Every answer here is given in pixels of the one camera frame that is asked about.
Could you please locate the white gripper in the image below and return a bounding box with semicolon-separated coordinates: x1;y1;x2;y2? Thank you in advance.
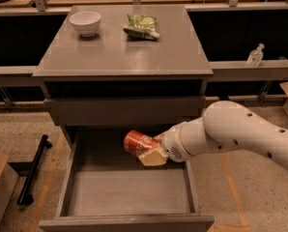
138;126;191;166

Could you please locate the red coke can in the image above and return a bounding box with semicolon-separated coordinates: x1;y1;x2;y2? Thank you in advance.
123;130;158;157

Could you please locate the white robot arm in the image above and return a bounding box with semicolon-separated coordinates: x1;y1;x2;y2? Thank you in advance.
139;101;288;171

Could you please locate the closed grey top drawer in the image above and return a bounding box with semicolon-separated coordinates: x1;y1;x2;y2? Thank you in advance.
44;97;205;127

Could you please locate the open grey middle drawer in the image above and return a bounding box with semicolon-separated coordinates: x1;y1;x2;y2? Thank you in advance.
39;129;215;232

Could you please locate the grey drawer cabinet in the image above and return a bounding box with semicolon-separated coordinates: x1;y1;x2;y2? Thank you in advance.
34;5;213;144

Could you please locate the green chip bag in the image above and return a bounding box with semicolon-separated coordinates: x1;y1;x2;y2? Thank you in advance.
123;14;160;41

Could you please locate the black metal bar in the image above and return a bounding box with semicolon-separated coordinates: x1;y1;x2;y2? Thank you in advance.
16;134;52;206

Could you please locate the clear sanitizer bottle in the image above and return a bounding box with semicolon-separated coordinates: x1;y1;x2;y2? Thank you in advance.
246;43;265;67

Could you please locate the white ceramic bowl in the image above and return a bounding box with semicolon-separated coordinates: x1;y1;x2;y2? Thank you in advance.
69;11;101;37

